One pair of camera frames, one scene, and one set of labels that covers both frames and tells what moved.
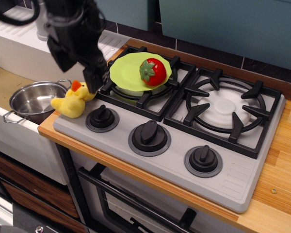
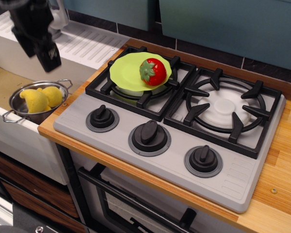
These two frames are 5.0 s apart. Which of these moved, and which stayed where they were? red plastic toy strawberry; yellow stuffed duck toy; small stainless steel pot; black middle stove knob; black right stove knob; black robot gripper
Moved: black robot gripper; yellow stuffed duck toy
Stayed: black middle stove knob; small stainless steel pot; black right stove knob; red plastic toy strawberry
